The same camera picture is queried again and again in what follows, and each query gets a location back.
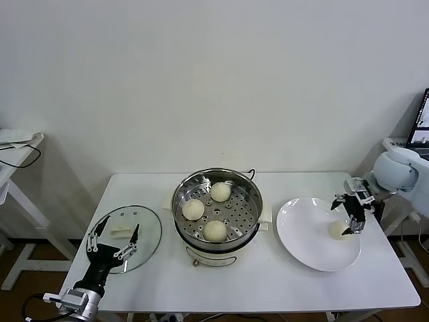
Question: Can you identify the white side table with cloth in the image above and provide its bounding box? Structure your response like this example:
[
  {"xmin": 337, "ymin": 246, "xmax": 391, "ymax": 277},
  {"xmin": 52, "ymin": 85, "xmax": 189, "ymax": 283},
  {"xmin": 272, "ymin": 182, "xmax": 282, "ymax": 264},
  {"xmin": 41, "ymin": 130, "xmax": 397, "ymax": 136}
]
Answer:
[{"xmin": 0, "ymin": 133, "xmax": 78, "ymax": 291}]

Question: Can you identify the stainless steel steamer basket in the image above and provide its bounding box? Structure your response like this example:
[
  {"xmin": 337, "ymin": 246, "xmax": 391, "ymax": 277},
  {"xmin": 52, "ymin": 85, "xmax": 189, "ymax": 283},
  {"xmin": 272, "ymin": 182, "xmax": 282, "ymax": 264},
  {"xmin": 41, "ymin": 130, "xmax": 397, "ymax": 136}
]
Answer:
[{"xmin": 171, "ymin": 167, "xmax": 264, "ymax": 243}]

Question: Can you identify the white folded cloth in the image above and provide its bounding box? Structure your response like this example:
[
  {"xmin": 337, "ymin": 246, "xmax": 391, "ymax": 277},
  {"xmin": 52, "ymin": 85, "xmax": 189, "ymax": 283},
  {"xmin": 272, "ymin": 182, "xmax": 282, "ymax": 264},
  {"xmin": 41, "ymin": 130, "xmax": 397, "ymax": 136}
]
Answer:
[{"xmin": 0, "ymin": 128, "xmax": 44, "ymax": 151}]

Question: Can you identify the round glass pot lid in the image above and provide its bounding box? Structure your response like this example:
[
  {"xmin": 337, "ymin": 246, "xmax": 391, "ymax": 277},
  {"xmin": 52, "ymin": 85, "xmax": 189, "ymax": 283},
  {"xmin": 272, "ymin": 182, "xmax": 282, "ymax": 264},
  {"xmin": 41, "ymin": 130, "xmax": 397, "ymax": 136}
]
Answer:
[{"xmin": 86, "ymin": 205, "xmax": 163, "ymax": 275}]

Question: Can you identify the white side table with laptop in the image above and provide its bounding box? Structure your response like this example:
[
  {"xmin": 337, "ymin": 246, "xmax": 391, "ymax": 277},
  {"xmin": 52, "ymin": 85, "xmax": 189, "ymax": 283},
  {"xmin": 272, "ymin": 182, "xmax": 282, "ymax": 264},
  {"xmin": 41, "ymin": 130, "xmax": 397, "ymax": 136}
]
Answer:
[{"xmin": 381, "ymin": 137, "xmax": 429, "ymax": 289}]

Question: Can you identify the dark grey open laptop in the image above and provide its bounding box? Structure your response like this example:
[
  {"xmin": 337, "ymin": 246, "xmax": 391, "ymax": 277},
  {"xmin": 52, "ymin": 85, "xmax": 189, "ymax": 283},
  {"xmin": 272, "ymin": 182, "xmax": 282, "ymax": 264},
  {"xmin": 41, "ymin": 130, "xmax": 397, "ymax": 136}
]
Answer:
[{"xmin": 405, "ymin": 88, "xmax": 429, "ymax": 160}]

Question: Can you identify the thin black cable loop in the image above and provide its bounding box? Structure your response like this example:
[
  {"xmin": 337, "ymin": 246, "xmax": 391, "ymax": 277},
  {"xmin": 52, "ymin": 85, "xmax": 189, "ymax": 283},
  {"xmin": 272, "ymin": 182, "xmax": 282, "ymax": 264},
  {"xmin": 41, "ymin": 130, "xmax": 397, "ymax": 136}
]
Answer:
[{"xmin": 0, "ymin": 139, "xmax": 42, "ymax": 168}]

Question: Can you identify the large white round plate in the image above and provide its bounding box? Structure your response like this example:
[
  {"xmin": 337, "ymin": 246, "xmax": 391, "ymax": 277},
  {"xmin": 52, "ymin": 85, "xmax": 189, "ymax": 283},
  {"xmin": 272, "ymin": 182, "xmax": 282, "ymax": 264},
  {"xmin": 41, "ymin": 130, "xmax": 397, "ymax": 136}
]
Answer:
[{"xmin": 275, "ymin": 197, "xmax": 362, "ymax": 272}]

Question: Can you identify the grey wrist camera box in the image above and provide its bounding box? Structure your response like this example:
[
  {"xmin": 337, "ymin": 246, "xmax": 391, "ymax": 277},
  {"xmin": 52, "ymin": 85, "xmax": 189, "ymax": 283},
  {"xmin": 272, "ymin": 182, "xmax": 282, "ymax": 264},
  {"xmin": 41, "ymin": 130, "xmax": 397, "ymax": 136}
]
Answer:
[
  {"xmin": 43, "ymin": 288, "xmax": 90, "ymax": 311},
  {"xmin": 344, "ymin": 178, "xmax": 375, "ymax": 204}
]

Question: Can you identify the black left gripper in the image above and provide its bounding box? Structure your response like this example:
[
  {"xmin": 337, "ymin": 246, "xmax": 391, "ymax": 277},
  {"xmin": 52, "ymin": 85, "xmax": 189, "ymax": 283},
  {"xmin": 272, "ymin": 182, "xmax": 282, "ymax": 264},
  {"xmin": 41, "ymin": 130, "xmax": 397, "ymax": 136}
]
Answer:
[{"xmin": 73, "ymin": 215, "xmax": 140, "ymax": 294}]

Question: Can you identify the white electric cooking pot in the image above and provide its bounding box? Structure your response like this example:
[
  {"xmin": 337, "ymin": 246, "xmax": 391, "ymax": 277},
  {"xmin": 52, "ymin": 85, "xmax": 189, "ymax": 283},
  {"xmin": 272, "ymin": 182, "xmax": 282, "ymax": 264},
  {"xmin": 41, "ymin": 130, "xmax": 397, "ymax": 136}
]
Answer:
[{"xmin": 162, "ymin": 196, "xmax": 273, "ymax": 269}]

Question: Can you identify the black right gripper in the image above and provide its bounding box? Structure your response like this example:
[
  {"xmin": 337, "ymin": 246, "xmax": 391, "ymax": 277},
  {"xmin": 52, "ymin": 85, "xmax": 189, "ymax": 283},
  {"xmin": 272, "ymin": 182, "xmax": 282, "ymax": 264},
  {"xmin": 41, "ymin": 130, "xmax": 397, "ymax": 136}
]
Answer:
[{"xmin": 330, "ymin": 193, "xmax": 367, "ymax": 235}]

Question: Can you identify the white steamed baozi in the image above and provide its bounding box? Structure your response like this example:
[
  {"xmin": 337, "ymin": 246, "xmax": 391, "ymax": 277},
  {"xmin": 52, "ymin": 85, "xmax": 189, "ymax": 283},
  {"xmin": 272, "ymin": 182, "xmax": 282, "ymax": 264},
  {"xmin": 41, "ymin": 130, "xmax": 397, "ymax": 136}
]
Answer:
[
  {"xmin": 203, "ymin": 220, "xmax": 227, "ymax": 243},
  {"xmin": 210, "ymin": 182, "xmax": 231, "ymax": 203},
  {"xmin": 182, "ymin": 199, "xmax": 206, "ymax": 221},
  {"xmin": 328, "ymin": 220, "xmax": 351, "ymax": 241}
]

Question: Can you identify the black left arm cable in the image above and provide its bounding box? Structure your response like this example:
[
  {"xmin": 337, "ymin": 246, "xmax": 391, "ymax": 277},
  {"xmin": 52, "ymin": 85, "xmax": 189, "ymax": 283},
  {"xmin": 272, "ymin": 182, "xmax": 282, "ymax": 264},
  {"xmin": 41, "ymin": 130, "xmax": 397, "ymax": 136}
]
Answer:
[{"xmin": 21, "ymin": 293, "xmax": 68, "ymax": 319}]

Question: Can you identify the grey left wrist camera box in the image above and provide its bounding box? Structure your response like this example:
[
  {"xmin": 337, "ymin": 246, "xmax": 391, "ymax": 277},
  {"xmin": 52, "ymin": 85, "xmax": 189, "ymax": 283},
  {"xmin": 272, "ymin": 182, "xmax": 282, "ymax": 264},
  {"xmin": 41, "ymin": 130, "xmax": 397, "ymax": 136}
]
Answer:
[{"xmin": 43, "ymin": 288, "xmax": 90, "ymax": 311}]

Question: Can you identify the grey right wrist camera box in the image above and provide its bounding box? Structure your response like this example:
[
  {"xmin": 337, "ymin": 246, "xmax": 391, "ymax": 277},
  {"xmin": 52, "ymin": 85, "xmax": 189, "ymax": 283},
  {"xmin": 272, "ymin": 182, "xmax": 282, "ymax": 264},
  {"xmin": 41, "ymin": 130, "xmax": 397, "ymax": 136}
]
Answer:
[{"xmin": 344, "ymin": 178, "xmax": 375, "ymax": 204}]

